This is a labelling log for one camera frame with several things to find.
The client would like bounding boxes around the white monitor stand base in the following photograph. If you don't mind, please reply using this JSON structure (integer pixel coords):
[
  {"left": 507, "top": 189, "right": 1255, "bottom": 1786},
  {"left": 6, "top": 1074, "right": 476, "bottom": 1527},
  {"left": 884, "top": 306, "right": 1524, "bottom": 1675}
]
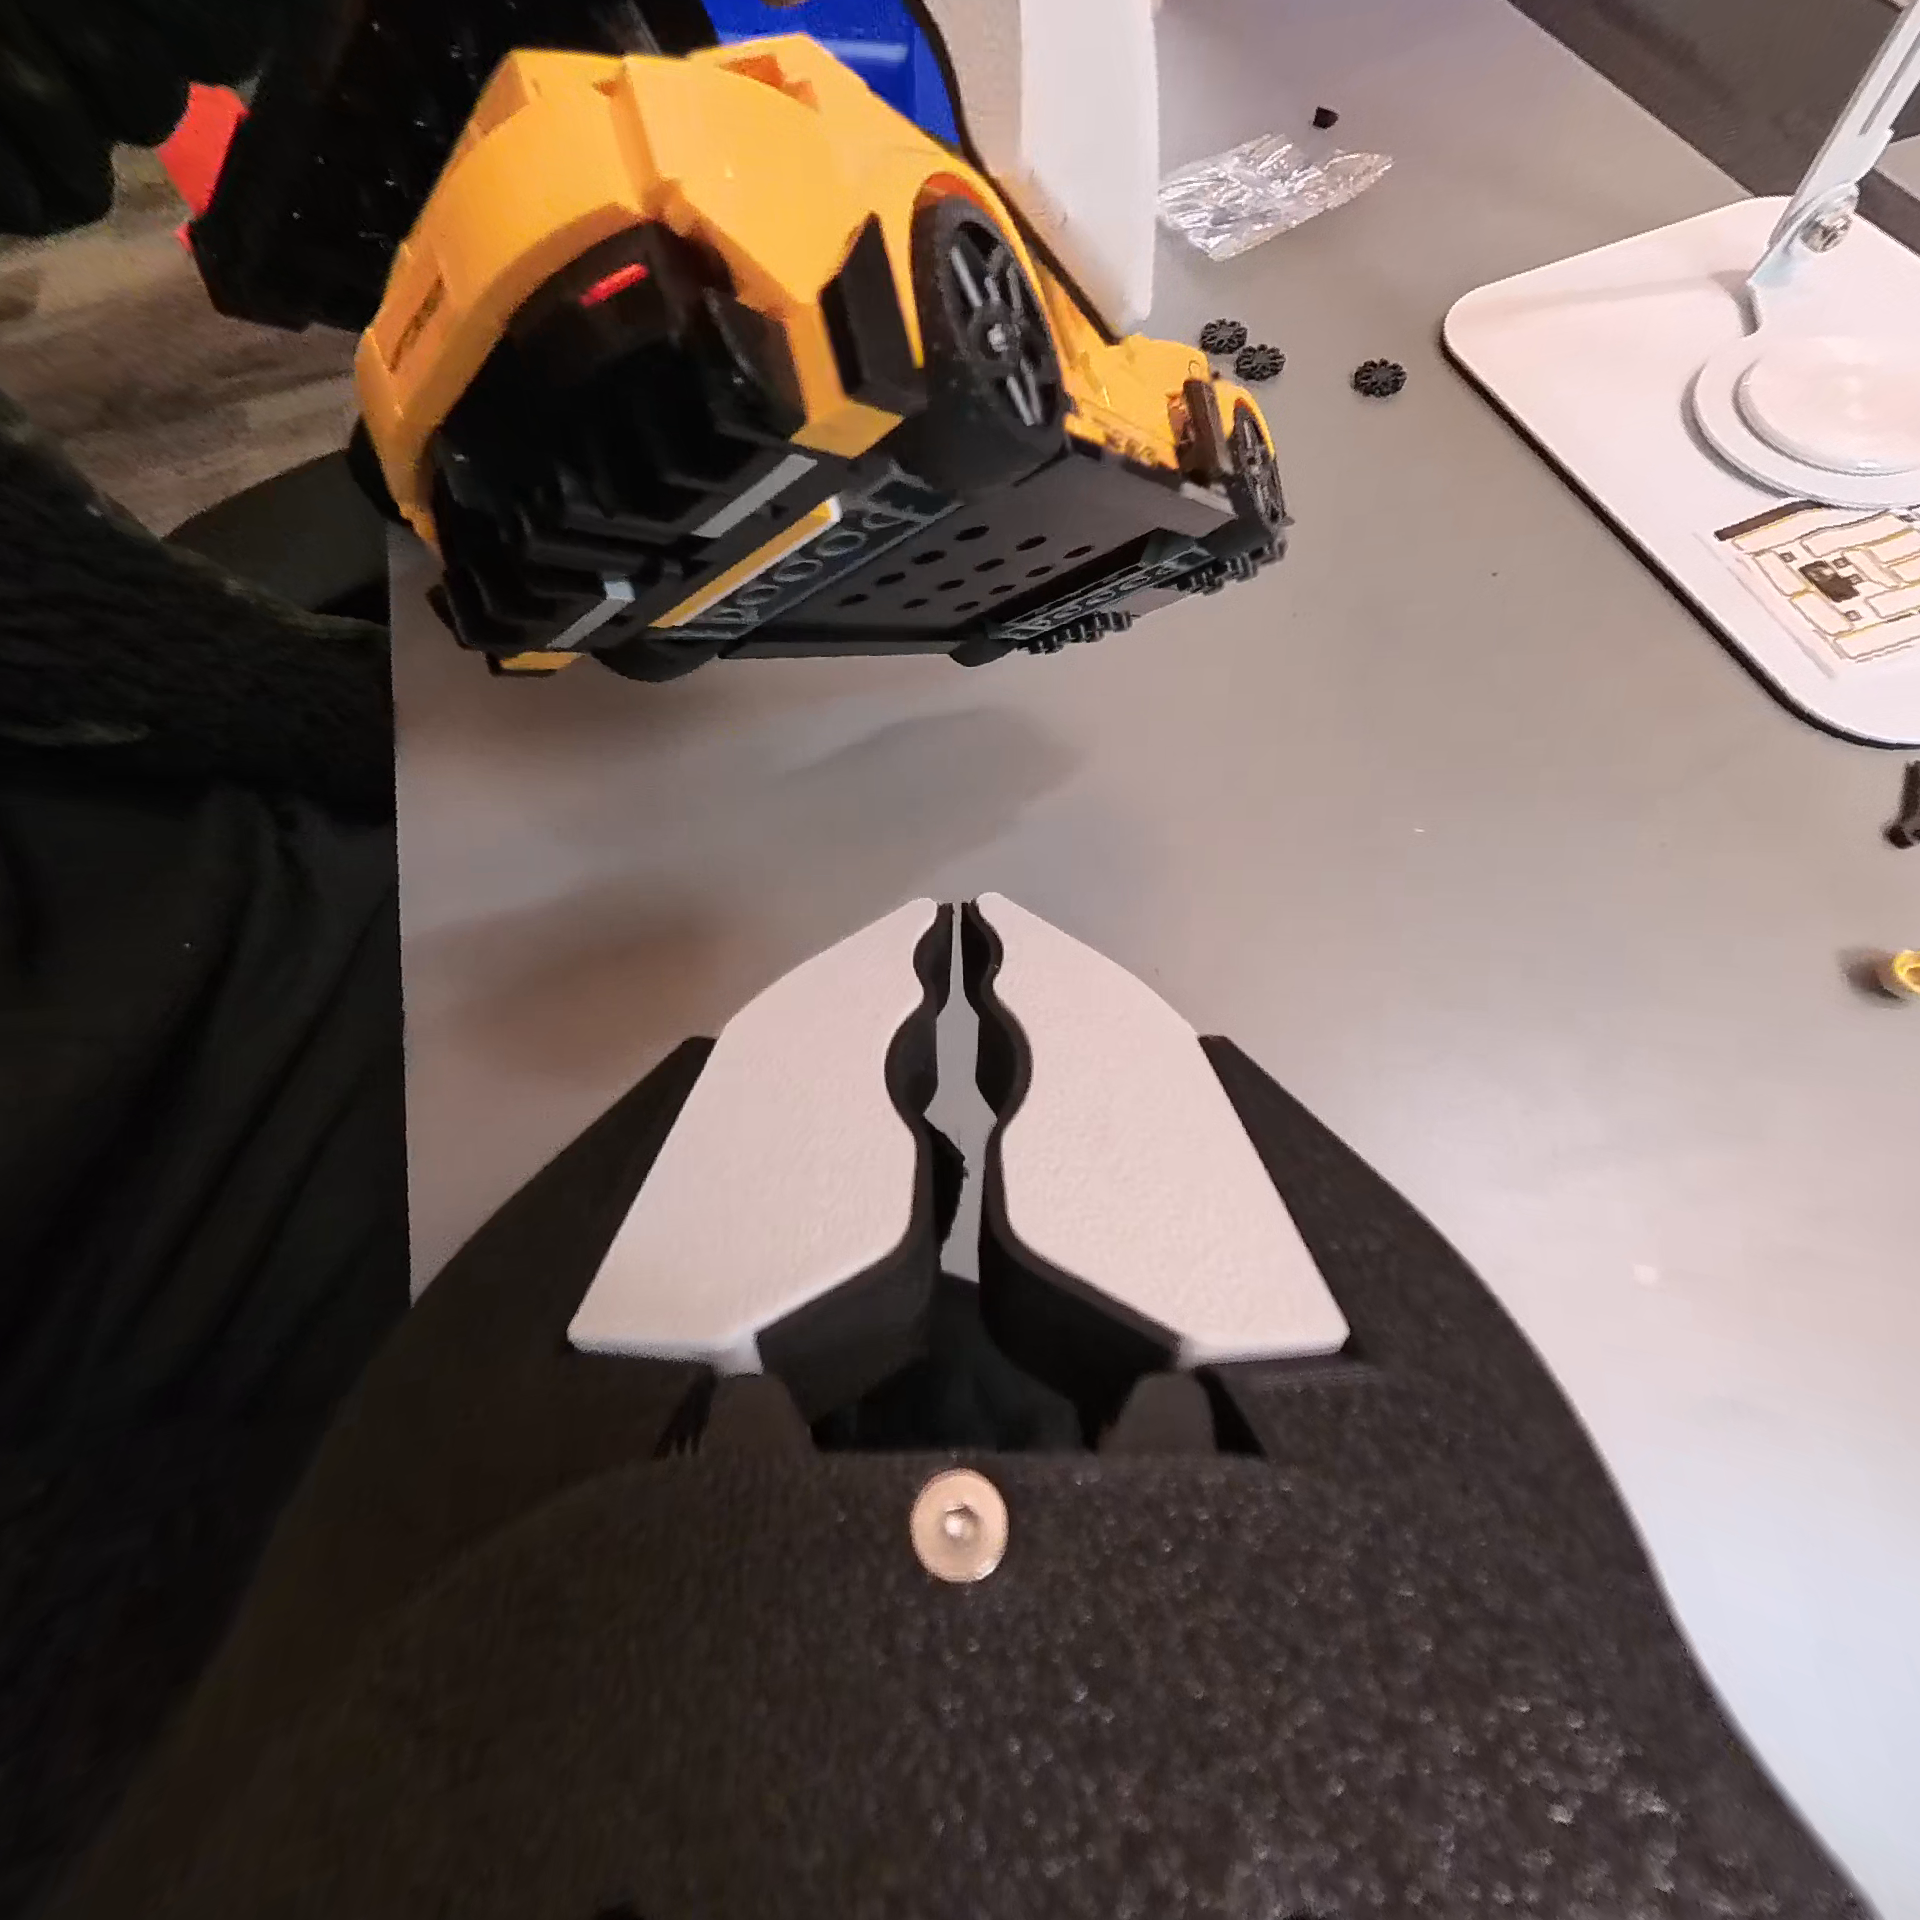
[{"left": 1441, "top": 195, "right": 1920, "bottom": 747}]

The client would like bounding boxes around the red plastic storage bin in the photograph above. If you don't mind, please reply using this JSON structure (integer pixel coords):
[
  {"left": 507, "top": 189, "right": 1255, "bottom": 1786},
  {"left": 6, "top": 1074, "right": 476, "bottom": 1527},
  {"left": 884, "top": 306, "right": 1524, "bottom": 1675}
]
[{"left": 162, "top": 82, "right": 252, "bottom": 253}]

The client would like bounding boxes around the clear crumpled plastic bag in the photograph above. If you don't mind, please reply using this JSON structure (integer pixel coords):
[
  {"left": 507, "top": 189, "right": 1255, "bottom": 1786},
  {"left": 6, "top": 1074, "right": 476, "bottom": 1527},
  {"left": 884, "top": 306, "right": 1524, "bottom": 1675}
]
[{"left": 1154, "top": 136, "right": 1395, "bottom": 262}]

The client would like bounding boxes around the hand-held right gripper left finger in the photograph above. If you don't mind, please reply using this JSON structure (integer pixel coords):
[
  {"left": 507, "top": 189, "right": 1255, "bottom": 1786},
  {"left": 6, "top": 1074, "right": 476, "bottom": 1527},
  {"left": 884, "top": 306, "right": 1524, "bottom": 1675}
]
[{"left": 567, "top": 897, "right": 957, "bottom": 1374}]

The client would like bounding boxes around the blue plastic storage bin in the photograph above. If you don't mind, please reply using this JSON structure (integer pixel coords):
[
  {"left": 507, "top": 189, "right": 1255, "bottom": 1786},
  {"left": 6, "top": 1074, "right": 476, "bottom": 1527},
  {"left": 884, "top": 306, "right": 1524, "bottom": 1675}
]
[{"left": 701, "top": 0, "right": 963, "bottom": 153}]

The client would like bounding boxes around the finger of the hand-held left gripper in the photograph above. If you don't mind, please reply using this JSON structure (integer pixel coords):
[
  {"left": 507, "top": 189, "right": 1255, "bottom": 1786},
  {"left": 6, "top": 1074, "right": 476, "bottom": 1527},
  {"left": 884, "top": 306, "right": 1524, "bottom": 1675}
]
[{"left": 919, "top": 0, "right": 1166, "bottom": 346}]

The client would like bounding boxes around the lego sticker sheet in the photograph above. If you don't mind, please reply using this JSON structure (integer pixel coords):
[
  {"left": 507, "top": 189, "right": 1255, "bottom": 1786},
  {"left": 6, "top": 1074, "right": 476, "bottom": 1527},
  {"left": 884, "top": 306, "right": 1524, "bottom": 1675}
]
[{"left": 1710, "top": 504, "right": 1920, "bottom": 678}]

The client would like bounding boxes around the yellow and black lego car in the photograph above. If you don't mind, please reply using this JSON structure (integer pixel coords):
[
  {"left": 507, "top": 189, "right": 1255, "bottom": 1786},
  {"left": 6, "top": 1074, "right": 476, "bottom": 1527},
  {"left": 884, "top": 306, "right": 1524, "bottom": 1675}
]
[{"left": 346, "top": 38, "right": 1294, "bottom": 684}]

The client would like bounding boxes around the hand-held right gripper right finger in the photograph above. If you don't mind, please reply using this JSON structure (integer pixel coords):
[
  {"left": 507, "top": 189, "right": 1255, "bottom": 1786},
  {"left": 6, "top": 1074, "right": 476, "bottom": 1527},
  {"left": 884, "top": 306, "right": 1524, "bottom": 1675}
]
[{"left": 959, "top": 894, "right": 1352, "bottom": 1370}]

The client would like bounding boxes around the person's left forearm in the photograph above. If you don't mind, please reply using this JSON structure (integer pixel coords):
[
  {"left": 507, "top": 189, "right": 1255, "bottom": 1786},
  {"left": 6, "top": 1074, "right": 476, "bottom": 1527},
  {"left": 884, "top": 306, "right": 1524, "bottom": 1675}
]
[{"left": 0, "top": 0, "right": 272, "bottom": 235}]

